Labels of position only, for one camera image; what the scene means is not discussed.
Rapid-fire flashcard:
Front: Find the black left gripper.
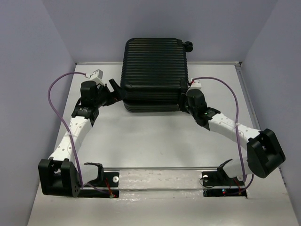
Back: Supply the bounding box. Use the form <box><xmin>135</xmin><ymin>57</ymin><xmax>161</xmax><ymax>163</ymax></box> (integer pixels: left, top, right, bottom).
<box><xmin>94</xmin><ymin>79</ymin><xmax>128</xmax><ymax>108</ymax></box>

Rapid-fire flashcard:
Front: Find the black ribbed hard suitcase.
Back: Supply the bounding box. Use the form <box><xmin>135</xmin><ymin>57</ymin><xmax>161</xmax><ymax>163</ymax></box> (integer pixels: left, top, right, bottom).
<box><xmin>120</xmin><ymin>38</ymin><xmax>193</xmax><ymax>113</ymax></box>

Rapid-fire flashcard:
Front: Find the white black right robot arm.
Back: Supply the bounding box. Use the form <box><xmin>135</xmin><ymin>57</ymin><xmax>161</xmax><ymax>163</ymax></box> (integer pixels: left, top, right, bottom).
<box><xmin>184</xmin><ymin>88</ymin><xmax>286</xmax><ymax>185</ymax></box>

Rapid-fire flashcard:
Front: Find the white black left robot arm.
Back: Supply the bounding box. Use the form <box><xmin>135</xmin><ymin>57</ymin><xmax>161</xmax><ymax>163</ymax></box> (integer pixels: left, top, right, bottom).
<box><xmin>38</xmin><ymin>79</ymin><xmax>125</xmax><ymax>197</ymax></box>

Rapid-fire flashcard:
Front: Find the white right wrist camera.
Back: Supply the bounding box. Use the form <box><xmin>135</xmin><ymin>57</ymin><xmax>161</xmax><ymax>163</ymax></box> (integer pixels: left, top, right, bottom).
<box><xmin>190</xmin><ymin>80</ymin><xmax>202</xmax><ymax>90</ymax></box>

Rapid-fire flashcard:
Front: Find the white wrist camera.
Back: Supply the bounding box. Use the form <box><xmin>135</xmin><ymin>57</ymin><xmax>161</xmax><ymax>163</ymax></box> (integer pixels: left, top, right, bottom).
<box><xmin>85</xmin><ymin>69</ymin><xmax>105</xmax><ymax>86</ymax></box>
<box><xmin>190</xmin><ymin>80</ymin><xmax>202</xmax><ymax>90</ymax></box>

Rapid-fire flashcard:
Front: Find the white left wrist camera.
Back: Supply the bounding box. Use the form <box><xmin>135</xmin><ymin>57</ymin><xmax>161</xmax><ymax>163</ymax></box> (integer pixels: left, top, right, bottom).
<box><xmin>85</xmin><ymin>69</ymin><xmax>105</xmax><ymax>86</ymax></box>

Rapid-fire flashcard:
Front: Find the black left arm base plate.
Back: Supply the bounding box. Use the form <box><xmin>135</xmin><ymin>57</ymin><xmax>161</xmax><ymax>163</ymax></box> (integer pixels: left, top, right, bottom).
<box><xmin>78</xmin><ymin>171</ymin><xmax>119</xmax><ymax>198</ymax></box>

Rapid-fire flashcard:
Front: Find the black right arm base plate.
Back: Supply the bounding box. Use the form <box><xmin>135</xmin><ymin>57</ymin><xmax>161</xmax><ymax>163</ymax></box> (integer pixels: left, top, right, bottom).
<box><xmin>199</xmin><ymin>171</ymin><xmax>247</xmax><ymax>197</ymax></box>

